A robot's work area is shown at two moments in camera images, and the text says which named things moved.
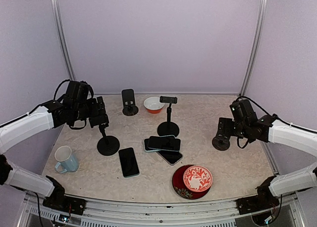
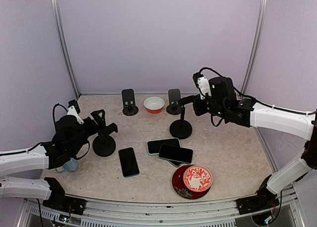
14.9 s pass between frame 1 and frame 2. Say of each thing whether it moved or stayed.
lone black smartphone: stayed
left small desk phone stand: stayed
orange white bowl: stayed
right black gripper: moved
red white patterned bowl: stayed
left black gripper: moved
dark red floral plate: stayed
